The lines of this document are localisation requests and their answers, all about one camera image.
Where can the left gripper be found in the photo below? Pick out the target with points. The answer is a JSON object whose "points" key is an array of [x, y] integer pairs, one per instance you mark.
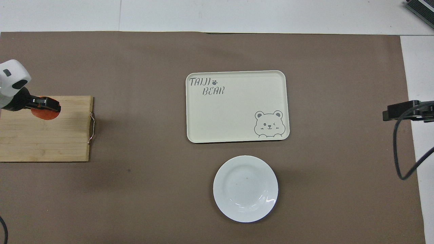
{"points": [[20, 101]]}

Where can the wooden cutting board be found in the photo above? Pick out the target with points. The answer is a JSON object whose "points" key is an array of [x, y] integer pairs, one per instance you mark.
{"points": [[44, 142]]}

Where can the white round plate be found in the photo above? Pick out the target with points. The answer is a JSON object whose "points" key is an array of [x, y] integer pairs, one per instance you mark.
{"points": [[245, 189]]}

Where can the cream tray with bear print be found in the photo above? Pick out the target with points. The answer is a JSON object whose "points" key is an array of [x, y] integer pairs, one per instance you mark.
{"points": [[234, 112]]}

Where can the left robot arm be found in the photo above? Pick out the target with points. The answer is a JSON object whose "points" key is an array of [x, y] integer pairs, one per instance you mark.
{"points": [[10, 73]]}

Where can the orange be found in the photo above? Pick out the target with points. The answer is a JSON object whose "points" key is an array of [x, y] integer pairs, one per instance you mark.
{"points": [[45, 115]]}

